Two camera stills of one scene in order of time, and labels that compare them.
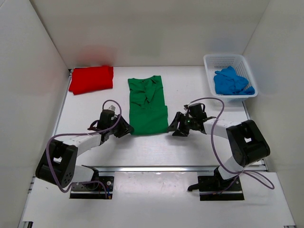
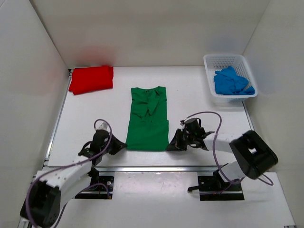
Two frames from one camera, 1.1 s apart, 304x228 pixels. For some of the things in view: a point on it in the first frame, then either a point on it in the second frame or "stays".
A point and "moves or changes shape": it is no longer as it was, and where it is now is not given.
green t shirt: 147,111 moves or changes shape
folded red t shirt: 91,79 stays
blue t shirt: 226,81 stays
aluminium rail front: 152,168 stays
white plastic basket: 229,77 stays
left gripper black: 125,128 -> 118,145
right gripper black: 180,131 -> 176,145
